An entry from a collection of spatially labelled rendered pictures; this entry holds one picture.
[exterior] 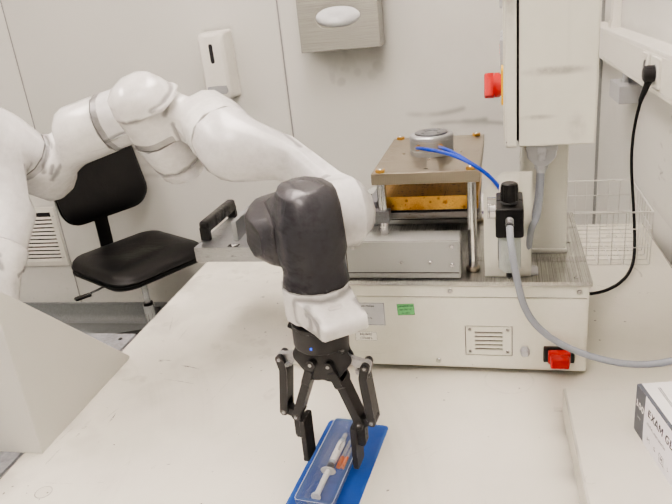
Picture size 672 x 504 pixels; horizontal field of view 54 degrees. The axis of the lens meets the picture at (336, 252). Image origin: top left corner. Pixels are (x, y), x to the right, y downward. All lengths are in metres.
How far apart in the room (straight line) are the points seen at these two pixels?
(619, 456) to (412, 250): 0.44
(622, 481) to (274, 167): 0.65
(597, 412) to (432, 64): 1.83
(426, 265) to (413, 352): 0.17
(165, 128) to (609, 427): 0.83
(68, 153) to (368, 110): 1.59
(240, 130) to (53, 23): 2.17
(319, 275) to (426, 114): 1.91
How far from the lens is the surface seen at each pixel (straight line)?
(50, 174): 1.39
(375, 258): 1.13
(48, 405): 1.21
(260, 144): 1.03
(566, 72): 1.04
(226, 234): 1.34
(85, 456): 1.17
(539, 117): 1.05
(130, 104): 1.14
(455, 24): 2.63
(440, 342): 1.18
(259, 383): 1.23
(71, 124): 1.31
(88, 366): 1.30
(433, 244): 1.11
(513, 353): 1.18
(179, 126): 1.14
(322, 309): 0.81
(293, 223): 0.78
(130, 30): 2.97
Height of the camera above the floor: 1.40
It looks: 21 degrees down
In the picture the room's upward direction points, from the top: 6 degrees counter-clockwise
